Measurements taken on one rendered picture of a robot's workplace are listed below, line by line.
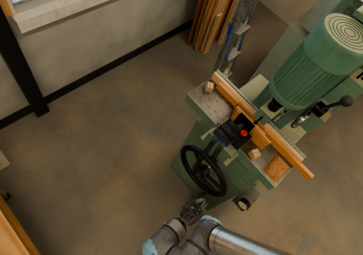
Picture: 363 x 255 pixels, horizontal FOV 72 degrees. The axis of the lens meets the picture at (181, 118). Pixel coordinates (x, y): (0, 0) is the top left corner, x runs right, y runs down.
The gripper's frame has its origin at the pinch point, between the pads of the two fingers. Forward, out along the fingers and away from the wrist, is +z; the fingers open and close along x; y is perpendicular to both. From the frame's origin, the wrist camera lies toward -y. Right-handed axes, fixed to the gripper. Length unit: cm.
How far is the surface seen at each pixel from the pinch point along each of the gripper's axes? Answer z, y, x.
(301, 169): 31.9, 30.9, -18.9
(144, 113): 62, -57, 82
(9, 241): -61, -46, 43
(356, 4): 28, 91, 16
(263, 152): 26.9, 25.8, -2.1
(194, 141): 28.4, -4.4, 27.0
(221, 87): 32, 32, 35
